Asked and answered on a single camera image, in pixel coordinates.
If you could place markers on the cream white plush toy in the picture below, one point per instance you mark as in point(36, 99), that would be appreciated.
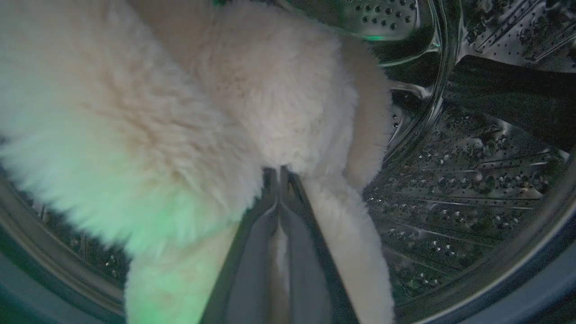
point(180, 117)

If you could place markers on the grey rubber door gasket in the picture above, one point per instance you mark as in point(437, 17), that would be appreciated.
point(531, 292)

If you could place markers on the steel perforated washing machine drum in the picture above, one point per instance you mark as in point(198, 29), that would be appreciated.
point(468, 180)

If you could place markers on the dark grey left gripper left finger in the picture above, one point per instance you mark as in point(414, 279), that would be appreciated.
point(252, 270)

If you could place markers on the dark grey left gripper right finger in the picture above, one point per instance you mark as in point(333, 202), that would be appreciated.
point(310, 270)

